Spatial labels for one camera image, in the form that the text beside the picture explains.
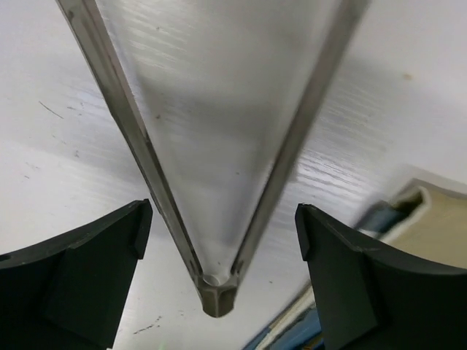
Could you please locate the metal tongs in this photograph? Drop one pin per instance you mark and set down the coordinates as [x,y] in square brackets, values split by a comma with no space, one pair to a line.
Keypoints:
[217,299]

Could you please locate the blue beige placemat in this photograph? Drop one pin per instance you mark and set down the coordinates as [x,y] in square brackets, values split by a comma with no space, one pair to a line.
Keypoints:
[423,219]

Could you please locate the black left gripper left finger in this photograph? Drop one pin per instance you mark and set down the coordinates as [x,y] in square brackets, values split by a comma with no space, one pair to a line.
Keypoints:
[69,291]

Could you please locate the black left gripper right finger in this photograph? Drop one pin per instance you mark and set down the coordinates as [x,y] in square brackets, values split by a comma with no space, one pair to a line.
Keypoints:
[370,295]

